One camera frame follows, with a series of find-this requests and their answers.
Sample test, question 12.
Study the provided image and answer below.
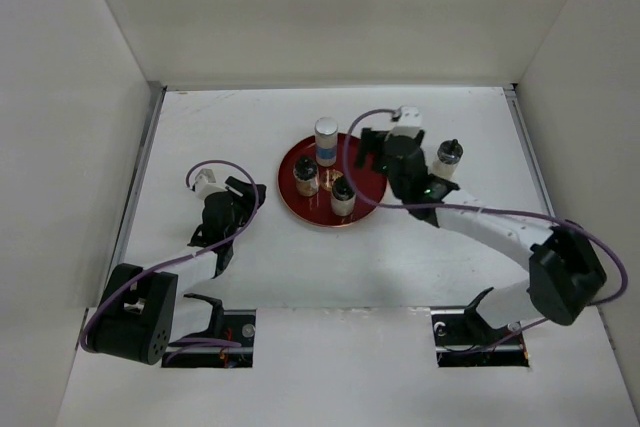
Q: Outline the silver-capped white blue bottle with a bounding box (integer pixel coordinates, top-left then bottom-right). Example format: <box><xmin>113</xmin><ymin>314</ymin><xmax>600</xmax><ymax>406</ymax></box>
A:
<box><xmin>314</xmin><ymin>117</ymin><xmax>339</xmax><ymax>167</ymax></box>

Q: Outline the black-capped white spice jar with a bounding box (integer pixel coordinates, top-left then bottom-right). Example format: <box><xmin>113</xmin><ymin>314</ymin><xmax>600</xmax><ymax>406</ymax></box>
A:
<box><xmin>330</xmin><ymin>176</ymin><xmax>356</xmax><ymax>217</ymax></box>

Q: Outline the black-capped brown spice jar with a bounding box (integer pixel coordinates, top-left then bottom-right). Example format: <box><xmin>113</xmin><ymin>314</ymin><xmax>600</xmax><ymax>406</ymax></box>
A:
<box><xmin>293</xmin><ymin>154</ymin><xmax>319</xmax><ymax>197</ymax></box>

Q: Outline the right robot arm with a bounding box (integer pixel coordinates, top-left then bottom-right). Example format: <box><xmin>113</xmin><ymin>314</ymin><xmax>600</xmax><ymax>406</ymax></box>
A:
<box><xmin>354</xmin><ymin>128</ymin><xmax>607</xmax><ymax>343</ymax></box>

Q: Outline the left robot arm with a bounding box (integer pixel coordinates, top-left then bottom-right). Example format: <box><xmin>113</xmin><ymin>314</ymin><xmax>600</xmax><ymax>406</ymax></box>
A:
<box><xmin>80</xmin><ymin>176</ymin><xmax>267</xmax><ymax>365</ymax></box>

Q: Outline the clear-capped white pepper grinder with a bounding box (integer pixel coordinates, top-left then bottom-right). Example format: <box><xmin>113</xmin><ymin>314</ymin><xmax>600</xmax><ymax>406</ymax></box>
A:
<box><xmin>432</xmin><ymin>139</ymin><xmax>464</xmax><ymax>180</ymax></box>

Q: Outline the red round lacquer tray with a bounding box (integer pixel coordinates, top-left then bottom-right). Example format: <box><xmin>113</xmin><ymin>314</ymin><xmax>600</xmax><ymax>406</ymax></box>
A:
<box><xmin>277</xmin><ymin>132</ymin><xmax>387</xmax><ymax>227</ymax></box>

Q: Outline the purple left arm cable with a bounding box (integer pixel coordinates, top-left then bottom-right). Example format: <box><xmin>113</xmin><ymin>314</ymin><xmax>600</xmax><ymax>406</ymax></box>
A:
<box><xmin>78</xmin><ymin>159</ymin><xmax>266</xmax><ymax>353</ymax></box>

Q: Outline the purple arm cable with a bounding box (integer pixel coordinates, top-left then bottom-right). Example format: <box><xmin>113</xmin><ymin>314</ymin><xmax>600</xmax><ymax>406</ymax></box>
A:
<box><xmin>78</xmin><ymin>159</ymin><xmax>266</xmax><ymax>353</ymax></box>
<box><xmin>340</xmin><ymin>107</ymin><xmax>629</xmax><ymax>348</ymax></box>

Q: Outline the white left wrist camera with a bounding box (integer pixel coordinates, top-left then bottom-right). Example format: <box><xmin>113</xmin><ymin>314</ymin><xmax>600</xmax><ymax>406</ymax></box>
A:
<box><xmin>191</xmin><ymin>168</ymin><xmax>225</xmax><ymax>201</ymax></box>

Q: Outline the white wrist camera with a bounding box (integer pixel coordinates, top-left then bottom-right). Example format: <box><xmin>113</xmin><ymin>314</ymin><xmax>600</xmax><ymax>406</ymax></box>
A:
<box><xmin>389</xmin><ymin>106</ymin><xmax>422</xmax><ymax>138</ymax></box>
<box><xmin>191</xmin><ymin>168</ymin><xmax>225</xmax><ymax>201</ymax></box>

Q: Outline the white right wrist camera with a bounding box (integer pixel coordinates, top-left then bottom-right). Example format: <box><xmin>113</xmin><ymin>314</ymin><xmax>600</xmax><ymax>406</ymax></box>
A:
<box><xmin>389</xmin><ymin>106</ymin><xmax>422</xmax><ymax>138</ymax></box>

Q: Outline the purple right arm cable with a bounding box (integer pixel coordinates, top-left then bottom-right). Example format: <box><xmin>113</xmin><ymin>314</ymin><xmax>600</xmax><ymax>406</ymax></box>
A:
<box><xmin>340</xmin><ymin>107</ymin><xmax>629</xmax><ymax>348</ymax></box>

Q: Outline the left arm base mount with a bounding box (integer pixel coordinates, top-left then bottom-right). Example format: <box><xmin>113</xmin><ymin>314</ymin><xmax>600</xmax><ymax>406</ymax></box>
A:
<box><xmin>161</xmin><ymin>293</ymin><xmax>257</xmax><ymax>369</ymax></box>

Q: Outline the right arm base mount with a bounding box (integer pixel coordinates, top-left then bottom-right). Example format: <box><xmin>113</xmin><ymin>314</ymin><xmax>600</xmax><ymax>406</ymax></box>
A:
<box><xmin>431</xmin><ymin>288</ymin><xmax>529</xmax><ymax>368</ymax></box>

